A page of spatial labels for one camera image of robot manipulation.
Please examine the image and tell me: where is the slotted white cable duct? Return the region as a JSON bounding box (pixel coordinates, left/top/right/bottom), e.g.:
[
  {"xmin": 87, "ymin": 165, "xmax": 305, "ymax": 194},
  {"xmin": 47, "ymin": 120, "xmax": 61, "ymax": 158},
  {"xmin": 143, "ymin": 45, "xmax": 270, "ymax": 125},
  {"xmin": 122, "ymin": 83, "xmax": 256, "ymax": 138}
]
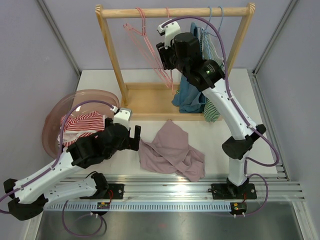
[{"xmin": 46, "ymin": 201, "xmax": 231, "ymax": 212}]

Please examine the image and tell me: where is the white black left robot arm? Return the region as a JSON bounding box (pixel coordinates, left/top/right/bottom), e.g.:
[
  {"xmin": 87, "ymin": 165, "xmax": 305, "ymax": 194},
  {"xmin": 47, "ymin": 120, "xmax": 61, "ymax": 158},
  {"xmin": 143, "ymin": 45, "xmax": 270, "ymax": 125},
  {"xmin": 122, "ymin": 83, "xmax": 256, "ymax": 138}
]
[{"xmin": 3, "ymin": 122, "xmax": 141, "ymax": 221}]

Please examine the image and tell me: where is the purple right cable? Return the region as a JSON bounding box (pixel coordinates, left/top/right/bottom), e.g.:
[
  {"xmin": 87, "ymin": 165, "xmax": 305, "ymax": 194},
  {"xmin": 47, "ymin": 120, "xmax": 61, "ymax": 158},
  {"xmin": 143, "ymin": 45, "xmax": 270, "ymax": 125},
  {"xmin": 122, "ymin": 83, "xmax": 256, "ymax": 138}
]
[{"xmin": 159, "ymin": 15, "xmax": 280, "ymax": 216}]

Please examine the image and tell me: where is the red white striped tank top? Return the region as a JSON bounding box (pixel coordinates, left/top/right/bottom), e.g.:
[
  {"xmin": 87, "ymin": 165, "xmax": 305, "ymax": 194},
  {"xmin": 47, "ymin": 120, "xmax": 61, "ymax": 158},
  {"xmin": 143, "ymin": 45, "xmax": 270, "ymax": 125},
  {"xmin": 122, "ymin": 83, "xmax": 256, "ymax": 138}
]
[{"xmin": 62, "ymin": 111, "xmax": 106, "ymax": 147}]

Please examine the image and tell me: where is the pink translucent plastic basket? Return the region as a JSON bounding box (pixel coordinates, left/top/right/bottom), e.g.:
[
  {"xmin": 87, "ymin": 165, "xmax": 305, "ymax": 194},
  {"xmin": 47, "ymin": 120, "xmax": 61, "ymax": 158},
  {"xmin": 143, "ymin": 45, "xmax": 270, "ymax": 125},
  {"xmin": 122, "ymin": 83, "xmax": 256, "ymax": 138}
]
[{"xmin": 41, "ymin": 89, "xmax": 120, "ymax": 159}]

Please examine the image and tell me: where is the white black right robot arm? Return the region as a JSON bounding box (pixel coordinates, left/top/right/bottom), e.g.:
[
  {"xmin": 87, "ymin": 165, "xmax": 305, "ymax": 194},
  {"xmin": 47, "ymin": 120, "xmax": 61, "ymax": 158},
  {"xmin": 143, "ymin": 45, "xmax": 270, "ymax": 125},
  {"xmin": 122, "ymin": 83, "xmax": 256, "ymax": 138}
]
[{"xmin": 156, "ymin": 32, "xmax": 266, "ymax": 199}]

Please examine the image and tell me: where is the blue wire hanger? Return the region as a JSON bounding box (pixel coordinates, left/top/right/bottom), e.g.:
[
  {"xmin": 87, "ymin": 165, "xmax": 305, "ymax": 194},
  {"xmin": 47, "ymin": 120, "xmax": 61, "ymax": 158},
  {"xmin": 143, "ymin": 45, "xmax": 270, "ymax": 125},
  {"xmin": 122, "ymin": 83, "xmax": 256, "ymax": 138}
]
[
  {"xmin": 202, "ymin": 6, "xmax": 231, "ymax": 71},
  {"xmin": 199, "ymin": 6, "xmax": 212, "ymax": 50}
]

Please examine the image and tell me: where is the wooden clothes rack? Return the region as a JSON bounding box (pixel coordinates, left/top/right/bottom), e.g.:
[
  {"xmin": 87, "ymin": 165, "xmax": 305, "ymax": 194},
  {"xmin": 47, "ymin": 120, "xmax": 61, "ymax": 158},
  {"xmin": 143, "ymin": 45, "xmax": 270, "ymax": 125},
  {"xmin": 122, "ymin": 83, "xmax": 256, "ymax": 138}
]
[{"xmin": 95, "ymin": 2, "xmax": 256, "ymax": 121}]

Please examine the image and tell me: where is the green white striped tank top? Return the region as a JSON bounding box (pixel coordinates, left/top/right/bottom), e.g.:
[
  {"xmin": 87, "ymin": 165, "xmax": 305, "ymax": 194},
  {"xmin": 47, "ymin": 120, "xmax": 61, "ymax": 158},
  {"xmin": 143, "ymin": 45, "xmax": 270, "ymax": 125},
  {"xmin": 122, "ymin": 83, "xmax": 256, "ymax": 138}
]
[{"xmin": 199, "ymin": 28, "xmax": 225, "ymax": 123}]

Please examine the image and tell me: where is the pink wire hanger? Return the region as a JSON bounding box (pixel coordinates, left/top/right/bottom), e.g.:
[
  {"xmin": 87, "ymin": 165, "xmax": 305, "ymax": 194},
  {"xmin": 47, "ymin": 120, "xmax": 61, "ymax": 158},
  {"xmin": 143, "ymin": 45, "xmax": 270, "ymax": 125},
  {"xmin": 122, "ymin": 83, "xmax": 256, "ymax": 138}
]
[
  {"xmin": 165, "ymin": 7, "xmax": 175, "ymax": 95},
  {"xmin": 123, "ymin": 7, "xmax": 171, "ymax": 88},
  {"xmin": 123, "ymin": 22, "xmax": 173, "ymax": 88}
]

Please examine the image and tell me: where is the mauve pink tank top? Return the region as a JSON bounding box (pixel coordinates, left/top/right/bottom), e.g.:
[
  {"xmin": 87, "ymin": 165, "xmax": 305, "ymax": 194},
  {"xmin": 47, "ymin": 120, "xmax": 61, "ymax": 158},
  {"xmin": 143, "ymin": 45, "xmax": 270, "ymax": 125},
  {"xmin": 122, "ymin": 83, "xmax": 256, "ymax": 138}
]
[{"xmin": 138, "ymin": 120, "xmax": 206, "ymax": 182}]

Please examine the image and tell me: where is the aluminium frame post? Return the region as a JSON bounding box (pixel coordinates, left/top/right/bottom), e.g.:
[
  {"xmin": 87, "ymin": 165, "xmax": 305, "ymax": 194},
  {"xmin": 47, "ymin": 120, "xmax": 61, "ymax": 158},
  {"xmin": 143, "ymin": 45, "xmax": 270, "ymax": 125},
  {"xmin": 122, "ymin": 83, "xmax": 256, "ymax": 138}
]
[
  {"xmin": 252, "ymin": 0, "xmax": 300, "ymax": 76},
  {"xmin": 35, "ymin": 0, "xmax": 82, "ymax": 78}
]

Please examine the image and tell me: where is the aluminium mounting rail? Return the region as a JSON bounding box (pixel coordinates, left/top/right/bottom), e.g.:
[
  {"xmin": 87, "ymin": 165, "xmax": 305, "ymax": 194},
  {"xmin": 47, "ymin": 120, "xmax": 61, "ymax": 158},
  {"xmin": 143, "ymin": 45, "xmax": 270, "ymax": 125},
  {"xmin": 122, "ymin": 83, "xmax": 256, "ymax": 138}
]
[{"xmin": 44, "ymin": 173, "xmax": 306, "ymax": 203}]

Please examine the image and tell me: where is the aluminium frame post right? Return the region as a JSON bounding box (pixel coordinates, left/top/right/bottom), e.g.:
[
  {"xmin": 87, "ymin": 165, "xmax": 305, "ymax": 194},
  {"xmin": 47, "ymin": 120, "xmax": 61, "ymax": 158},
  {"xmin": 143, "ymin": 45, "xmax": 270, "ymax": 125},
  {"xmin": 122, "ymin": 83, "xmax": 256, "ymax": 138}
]
[{"xmin": 252, "ymin": 0, "xmax": 300, "ymax": 76}]

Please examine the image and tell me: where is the blue tank top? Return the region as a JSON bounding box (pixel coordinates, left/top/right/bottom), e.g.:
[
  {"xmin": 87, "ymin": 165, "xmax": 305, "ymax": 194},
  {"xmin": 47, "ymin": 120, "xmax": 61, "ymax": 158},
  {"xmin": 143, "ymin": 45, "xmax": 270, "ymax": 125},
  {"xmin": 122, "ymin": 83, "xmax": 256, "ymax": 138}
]
[{"xmin": 172, "ymin": 22, "xmax": 207, "ymax": 114}]

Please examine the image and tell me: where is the aluminium frame post left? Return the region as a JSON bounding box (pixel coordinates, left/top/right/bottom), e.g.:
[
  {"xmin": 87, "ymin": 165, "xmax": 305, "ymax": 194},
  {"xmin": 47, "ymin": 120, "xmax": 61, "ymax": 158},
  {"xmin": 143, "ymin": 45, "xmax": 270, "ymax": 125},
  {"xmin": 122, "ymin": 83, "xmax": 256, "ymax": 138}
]
[{"xmin": 35, "ymin": 0, "xmax": 82, "ymax": 78}]

